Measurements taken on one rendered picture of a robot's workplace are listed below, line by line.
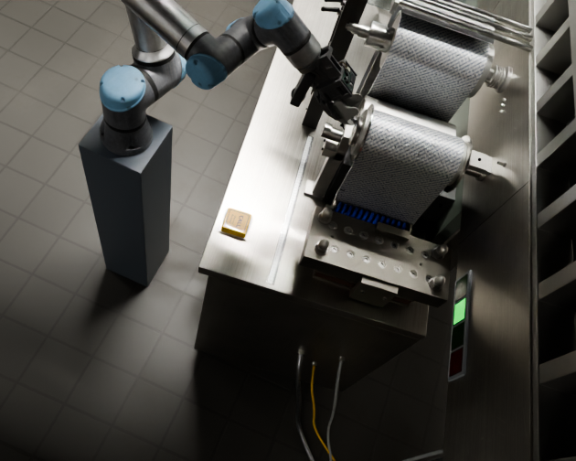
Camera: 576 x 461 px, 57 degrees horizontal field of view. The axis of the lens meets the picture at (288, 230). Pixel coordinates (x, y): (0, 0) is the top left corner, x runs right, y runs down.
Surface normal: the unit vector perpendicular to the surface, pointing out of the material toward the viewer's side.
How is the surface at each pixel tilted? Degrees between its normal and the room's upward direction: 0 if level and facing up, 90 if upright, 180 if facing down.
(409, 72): 92
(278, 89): 0
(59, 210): 0
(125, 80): 7
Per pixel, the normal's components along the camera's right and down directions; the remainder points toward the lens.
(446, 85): -0.23, 0.85
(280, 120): 0.21, -0.46
